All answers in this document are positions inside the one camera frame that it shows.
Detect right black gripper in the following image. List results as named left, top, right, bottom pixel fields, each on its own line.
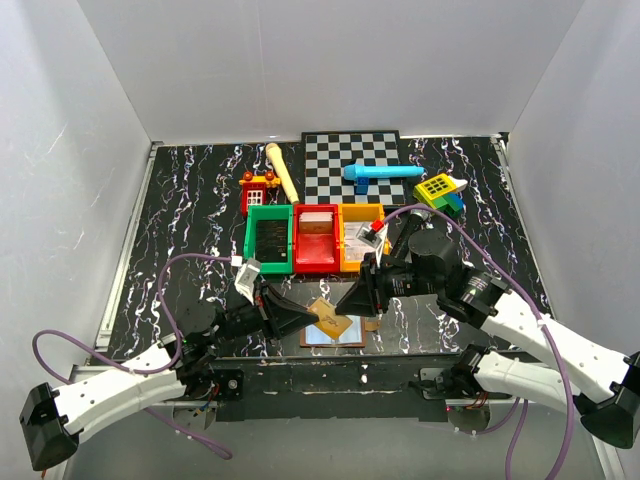
left=334, top=252, right=441, bottom=318

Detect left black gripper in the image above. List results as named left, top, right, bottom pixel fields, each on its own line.
left=208, top=281, right=320, bottom=345

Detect brown leather card holder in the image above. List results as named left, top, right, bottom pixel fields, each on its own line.
left=298, top=314, right=381, bottom=349

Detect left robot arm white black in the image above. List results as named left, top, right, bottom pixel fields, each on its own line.
left=19, top=282, right=318, bottom=471

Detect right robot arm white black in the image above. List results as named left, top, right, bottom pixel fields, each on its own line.
left=335, top=230, right=639, bottom=449

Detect cards in yellow bin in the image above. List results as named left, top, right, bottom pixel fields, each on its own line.
left=344, top=222, right=369, bottom=263

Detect black card in green bin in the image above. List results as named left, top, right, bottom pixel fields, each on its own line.
left=254, top=219, right=288, bottom=263

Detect card stack in red bin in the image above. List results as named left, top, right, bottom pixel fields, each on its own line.
left=298, top=211, right=334, bottom=234

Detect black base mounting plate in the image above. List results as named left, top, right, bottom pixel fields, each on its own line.
left=154, top=352, right=516, bottom=424

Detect yellow plastic bin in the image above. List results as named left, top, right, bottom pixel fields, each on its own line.
left=338, top=204, right=385, bottom=272

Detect red plastic bin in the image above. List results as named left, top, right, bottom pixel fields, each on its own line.
left=293, top=204, right=341, bottom=274

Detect green plastic bin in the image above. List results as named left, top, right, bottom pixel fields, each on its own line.
left=243, top=204, right=293, bottom=275

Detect black silver microphone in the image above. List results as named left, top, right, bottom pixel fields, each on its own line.
left=390, top=209, right=430, bottom=260

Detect small blue toy block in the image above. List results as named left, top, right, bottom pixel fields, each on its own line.
left=354, top=177, right=369, bottom=195

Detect blue toy microphone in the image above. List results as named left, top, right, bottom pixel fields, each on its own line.
left=342, top=164, right=425, bottom=183

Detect red toy block house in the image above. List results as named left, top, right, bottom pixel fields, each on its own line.
left=239, top=171, right=281, bottom=217

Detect yellow green block toy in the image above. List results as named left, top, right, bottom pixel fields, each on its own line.
left=413, top=173, right=468, bottom=218

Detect checkered chess board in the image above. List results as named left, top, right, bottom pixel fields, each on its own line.
left=302, top=130, right=408, bottom=208

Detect beige toy microphone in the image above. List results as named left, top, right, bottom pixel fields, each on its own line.
left=265, top=143, right=300, bottom=205

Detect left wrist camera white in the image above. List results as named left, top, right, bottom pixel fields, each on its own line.
left=234, top=258, right=261, bottom=304

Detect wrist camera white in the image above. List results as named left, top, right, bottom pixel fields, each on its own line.
left=356, top=219, right=388, bottom=267
left=234, top=258, right=261, bottom=304

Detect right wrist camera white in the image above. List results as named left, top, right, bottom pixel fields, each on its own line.
left=356, top=219, right=388, bottom=267

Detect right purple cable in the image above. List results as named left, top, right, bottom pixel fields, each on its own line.
left=369, top=203, right=576, bottom=480

